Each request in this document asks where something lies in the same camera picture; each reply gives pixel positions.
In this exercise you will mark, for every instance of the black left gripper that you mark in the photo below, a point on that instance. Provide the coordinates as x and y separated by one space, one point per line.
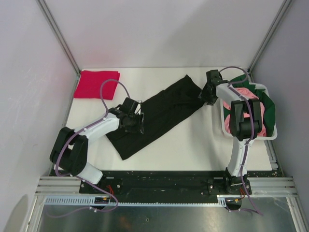
138 128

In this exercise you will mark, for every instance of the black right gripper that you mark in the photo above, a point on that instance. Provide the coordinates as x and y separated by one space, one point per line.
203 95

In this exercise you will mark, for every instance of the black t shirt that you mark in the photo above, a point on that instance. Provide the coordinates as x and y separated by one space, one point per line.
162 112

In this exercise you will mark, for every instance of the magenta t shirt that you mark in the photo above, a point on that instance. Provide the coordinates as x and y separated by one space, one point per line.
91 81

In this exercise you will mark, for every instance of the white plastic laundry bin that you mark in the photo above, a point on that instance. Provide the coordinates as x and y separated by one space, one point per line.
269 115

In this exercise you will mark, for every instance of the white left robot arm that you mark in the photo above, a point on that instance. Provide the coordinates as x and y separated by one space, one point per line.
71 146

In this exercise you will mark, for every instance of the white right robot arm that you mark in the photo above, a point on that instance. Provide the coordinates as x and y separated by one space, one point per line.
245 122

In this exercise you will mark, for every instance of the green t shirt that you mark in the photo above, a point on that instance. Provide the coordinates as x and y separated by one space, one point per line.
245 92

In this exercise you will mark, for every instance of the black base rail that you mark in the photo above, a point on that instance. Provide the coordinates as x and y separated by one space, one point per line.
170 186

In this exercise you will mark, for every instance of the right aluminium frame post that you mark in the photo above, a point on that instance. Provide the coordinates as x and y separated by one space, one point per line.
279 17

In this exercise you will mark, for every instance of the aluminium frame post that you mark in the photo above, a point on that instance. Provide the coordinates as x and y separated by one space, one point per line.
43 6
279 17

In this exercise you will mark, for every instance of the left aluminium frame post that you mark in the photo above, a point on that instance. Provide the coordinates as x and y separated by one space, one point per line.
43 6

